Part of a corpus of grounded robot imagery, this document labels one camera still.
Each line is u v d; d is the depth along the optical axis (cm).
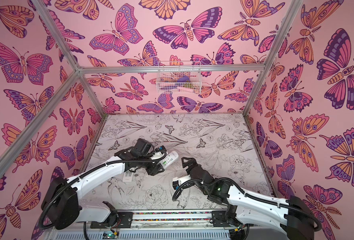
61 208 41
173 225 73
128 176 87
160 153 73
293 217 41
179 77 96
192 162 69
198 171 58
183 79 96
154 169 71
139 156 64
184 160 73
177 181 67
